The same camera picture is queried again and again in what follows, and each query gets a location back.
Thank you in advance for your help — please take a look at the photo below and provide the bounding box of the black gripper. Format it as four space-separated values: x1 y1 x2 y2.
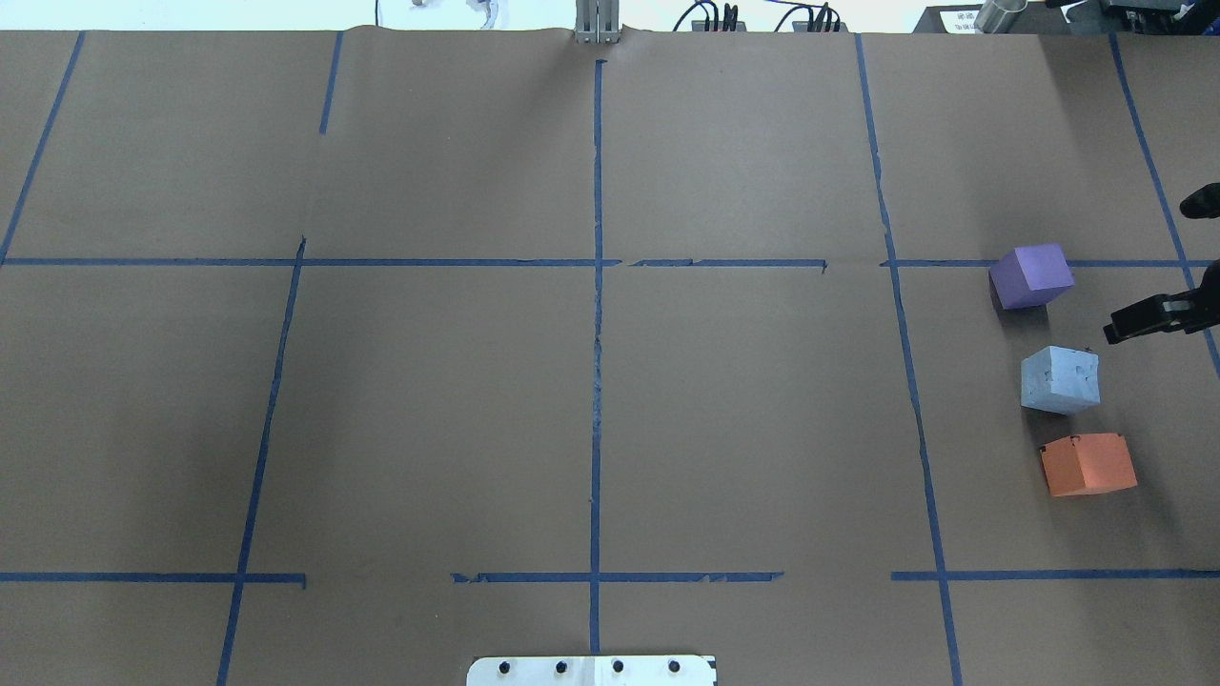
1103 281 1219 345

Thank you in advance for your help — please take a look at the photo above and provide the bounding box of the light blue foam block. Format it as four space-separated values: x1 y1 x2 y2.
1020 345 1100 415

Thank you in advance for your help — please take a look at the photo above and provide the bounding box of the purple foam block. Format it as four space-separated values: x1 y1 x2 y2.
988 243 1075 310

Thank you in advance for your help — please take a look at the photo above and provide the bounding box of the orange foam block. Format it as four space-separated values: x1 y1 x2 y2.
1039 433 1138 496

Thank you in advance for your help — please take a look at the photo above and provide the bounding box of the silver metal cup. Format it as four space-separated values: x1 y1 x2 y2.
974 0 1028 34

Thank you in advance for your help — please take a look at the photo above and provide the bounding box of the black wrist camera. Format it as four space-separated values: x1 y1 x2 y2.
1179 182 1220 220

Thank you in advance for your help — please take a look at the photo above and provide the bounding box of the aluminium frame post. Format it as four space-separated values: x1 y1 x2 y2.
573 0 621 45

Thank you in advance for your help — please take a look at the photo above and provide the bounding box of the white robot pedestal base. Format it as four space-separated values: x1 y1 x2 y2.
466 655 719 685

